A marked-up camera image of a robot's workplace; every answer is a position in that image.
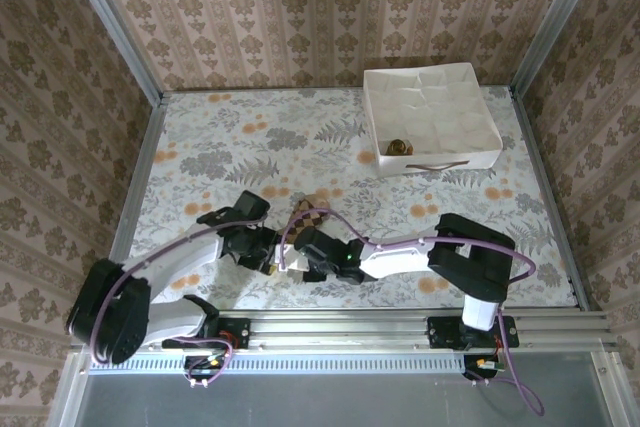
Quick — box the brown argyle sock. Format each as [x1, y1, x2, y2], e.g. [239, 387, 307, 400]
[284, 194, 331, 248]

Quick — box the yellow-brown sock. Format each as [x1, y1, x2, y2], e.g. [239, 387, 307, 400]
[384, 138, 416, 157]

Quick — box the floral tablecloth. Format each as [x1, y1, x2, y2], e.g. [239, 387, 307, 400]
[127, 88, 576, 309]

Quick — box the white fabric organizer box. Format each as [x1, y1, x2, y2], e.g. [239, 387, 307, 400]
[362, 62, 504, 178]

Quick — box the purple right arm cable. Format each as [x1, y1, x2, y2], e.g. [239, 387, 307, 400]
[278, 207, 546, 418]

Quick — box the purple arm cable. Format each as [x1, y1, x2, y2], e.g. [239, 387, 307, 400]
[278, 207, 546, 418]
[91, 216, 269, 366]

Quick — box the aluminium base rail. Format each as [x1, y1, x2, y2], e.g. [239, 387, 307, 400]
[214, 309, 619, 354]

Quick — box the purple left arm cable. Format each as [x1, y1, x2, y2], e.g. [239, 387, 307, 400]
[91, 216, 269, 366]

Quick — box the white slotted cable duct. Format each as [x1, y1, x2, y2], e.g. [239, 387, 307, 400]
[89, 354, 471, 374]

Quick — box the black connector with wires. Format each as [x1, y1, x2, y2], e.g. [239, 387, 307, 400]
[182, 341, 236, 391]
[462, 352, 507, 387]

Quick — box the aluminium table side rail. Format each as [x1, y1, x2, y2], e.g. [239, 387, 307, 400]
[107, 91, 169, 268]
[508, 86, 591, 312]

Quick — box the aluminium frame post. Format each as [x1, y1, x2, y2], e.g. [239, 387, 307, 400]
[508, 0, 609, 96]
[58, 0, 165, 107]

